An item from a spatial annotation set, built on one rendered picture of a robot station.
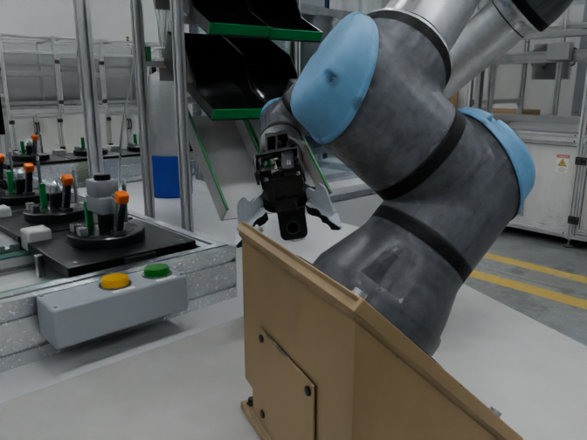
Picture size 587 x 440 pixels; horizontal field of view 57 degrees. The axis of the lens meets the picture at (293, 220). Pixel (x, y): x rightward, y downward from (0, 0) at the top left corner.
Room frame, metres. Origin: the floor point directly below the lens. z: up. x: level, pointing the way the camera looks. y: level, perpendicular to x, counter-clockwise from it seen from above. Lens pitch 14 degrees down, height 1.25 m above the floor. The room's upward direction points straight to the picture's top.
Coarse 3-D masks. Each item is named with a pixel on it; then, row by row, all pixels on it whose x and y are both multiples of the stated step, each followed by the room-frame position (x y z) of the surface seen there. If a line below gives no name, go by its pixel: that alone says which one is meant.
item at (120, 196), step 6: (114, 192) 0.92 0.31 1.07; (120, 192) 0.92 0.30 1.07; (126, 192) 0.93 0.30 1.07; (114, 198) 0.92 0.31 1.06; (120, 198) 0.91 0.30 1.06; (126, 198) 0.92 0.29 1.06; (120, 204) 0.92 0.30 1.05; (120, 210) 0.92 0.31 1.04; (120, 216) 0.93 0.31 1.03; (114, 222) 0.94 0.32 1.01; (120, 222) 0.93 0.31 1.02; (114, 228) 0.93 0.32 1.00; (120, 228) 0.94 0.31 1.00
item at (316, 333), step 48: (288, 288) 0.47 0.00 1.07; (336, 288) 0.39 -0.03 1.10; (288, 336) 0.47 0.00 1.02; (336, 336) 0.39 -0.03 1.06; (384, 336) 0.37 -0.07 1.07; (288, 384) 0.46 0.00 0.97; (336, 384) 0.39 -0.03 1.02; (384, 384) 0.38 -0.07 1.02; (432, 384) 0.39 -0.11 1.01; (288, 432) 0.47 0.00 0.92; (336, 432) 0.39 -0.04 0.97; (384, 432) 0.38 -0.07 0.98; (432, 432) 0.40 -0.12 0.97; (480, 432) 0.42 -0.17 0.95
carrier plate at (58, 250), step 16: (144, 224) 1.09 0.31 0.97; (48, 240) 0.97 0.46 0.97; (64, 240) 0.97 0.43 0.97; (144, 240) 0.97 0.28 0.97; (160, 240) 0.97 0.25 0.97; (176, 240) 0.97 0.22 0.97; (192, 240) 0.97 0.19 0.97; (48, 256) 0.88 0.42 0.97; (64, 256) 0.87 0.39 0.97; (80, 256) 0.87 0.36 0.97; (96, 256) 0.87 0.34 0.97; (112, 256) 0.87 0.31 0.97; (128, 256) 0.88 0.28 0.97; (160, 256) 0.92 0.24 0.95; (64, 272) 0.82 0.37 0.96; (80, 272) 0.82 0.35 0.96
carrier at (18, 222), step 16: (0, 208) 1.16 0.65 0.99; (32, 208) 1.11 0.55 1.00; (48, 208) 1.16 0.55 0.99; (80, 208) 1.17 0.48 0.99; (0, 224) 1.09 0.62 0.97; (16, 224) 1.09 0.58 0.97; (32, 224) 1.09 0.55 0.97; (48, 224) 1.09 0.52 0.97; (64, 224) 1.09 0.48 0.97; (16, 240) 1.01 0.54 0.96
